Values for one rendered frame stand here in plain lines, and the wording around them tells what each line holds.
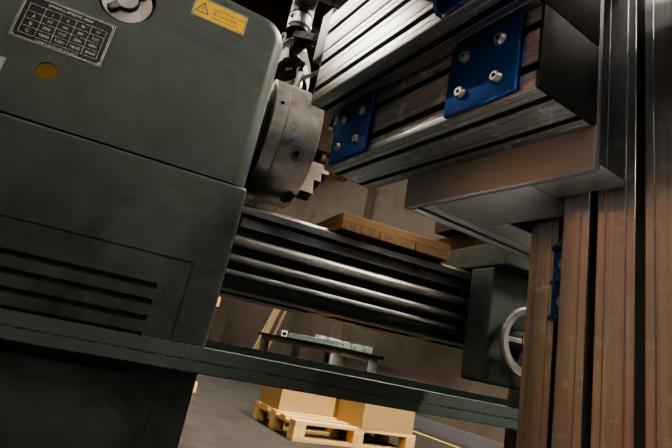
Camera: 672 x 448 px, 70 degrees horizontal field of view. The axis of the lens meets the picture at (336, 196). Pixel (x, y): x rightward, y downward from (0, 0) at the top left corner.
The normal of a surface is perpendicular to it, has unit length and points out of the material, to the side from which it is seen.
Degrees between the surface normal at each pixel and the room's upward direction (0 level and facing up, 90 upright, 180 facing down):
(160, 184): 90
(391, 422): 90
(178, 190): 90
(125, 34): 90
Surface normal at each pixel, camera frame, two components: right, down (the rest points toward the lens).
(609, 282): -0.82, -0.33
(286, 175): 0.14, 0.51
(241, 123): 0.39, -0.21
